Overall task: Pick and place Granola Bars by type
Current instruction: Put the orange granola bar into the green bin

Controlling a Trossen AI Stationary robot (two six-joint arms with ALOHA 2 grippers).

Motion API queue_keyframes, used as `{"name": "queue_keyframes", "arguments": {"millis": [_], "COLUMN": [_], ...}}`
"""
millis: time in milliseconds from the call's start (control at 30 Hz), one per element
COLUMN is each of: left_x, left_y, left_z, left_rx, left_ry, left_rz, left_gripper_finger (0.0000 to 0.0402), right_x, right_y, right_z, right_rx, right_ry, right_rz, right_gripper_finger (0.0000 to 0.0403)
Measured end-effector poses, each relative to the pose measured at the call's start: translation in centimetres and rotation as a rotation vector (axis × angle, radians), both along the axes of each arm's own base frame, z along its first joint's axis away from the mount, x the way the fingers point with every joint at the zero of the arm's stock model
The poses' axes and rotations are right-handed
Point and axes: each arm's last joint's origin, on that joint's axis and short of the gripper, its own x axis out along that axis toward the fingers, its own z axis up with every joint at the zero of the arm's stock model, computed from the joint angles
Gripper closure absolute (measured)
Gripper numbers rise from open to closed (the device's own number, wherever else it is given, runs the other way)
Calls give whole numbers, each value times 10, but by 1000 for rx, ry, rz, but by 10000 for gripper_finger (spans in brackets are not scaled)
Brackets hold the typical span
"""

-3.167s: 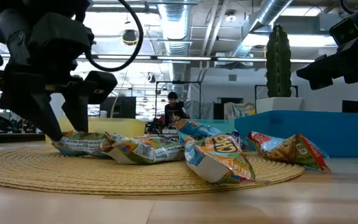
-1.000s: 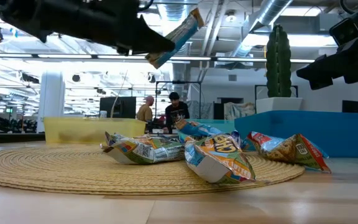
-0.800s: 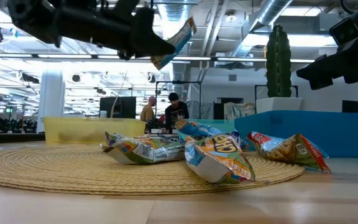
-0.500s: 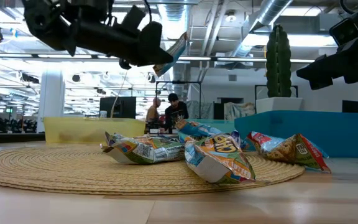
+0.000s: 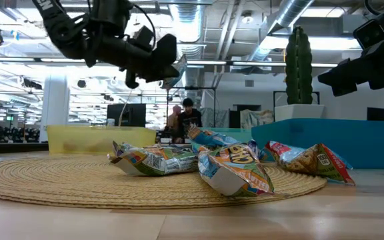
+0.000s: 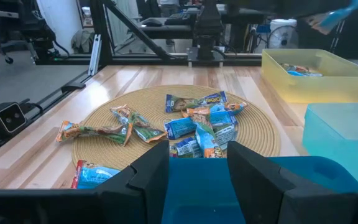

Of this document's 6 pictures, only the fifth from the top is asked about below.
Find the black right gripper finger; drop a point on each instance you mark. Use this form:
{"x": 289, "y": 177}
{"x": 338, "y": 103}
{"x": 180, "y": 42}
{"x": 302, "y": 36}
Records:
{"x": 340, "y": 75}
{"x": 345, "y": 90}

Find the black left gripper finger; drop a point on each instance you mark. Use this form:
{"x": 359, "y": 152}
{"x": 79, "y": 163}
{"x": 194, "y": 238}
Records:
{"x": 162, "y": 74}
{"x": 165, "y": 50}

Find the blue chewy granola bar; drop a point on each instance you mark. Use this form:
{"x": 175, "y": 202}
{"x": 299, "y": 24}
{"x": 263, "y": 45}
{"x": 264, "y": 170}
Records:
{"x": 208, "y": 138}

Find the green orange granola bar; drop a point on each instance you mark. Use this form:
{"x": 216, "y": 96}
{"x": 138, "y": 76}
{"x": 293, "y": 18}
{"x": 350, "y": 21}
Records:
{"x": 158, "y": 163}

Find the orange blue peanut butter bar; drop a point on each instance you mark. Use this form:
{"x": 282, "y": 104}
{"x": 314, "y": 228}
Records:
{"x": 235, "y": 170}

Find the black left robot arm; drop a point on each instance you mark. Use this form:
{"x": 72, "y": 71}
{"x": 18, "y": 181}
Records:
{"x": 62, "y": 30}

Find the small black box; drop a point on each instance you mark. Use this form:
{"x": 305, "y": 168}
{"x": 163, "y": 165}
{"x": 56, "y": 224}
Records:
{"x": 377, "y": 114}

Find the person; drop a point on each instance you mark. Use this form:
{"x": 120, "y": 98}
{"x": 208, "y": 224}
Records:
{"x": 189, "y": 118}
{"x": 173, "y": 120}

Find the black monitor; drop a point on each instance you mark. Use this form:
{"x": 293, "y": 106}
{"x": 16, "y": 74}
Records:
{"x": 132, "y": 115}

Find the white plant pot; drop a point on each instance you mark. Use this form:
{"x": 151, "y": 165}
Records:
{"x": 298, "y": 112}

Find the blue plastic tray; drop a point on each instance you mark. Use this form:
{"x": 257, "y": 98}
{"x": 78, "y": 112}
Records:
{"x": 362, "y": 143}

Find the white cup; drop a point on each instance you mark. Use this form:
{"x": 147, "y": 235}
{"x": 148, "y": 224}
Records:
{"x": 110, "y": 122}

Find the crumpled cloth cover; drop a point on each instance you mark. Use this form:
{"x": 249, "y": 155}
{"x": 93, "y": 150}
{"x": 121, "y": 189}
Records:
{"x": 255, "y": 119}
{"x": 217, "y": 118}

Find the long LED light bar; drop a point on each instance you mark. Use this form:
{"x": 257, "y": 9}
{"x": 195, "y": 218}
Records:
{"x": 262, "y": 63}

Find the white pillar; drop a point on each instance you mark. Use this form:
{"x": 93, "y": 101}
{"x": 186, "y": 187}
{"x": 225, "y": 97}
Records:
{"x": 54, "y": 106}

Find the narrow black box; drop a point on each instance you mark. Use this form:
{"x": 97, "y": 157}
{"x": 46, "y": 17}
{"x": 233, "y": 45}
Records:
{"x": 234, "y": 119}

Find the yellow translucent plastic bin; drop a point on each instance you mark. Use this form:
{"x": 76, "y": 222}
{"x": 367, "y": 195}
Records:
{"x": 88, "y": 140}

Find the teal translucent plastic bin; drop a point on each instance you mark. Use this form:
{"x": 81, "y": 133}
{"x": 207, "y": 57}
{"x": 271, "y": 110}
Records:
{"x": 238, "y": 135}

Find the round woven straw placemat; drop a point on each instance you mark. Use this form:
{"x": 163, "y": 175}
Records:
{"x": 62, "y": 180}

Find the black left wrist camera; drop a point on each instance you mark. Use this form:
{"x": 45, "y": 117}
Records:
{"x": 142, "y": 36}

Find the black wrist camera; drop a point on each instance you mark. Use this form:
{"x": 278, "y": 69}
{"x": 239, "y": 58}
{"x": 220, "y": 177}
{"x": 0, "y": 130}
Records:
{"x": 372, "y": 33}
{"x": 142, "y": 36}

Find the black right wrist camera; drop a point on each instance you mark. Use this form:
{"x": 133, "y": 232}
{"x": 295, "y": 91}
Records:
{"x": 372, "y": 33}

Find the silver air duct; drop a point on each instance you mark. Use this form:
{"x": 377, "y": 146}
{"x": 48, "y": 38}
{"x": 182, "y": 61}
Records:
{"x": 290, "y": 11}
{"x": 188, "y": 23}

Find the black aluminium table frame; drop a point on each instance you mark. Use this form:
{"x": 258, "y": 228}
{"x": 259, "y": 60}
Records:
{"x": 18, "y": 147}

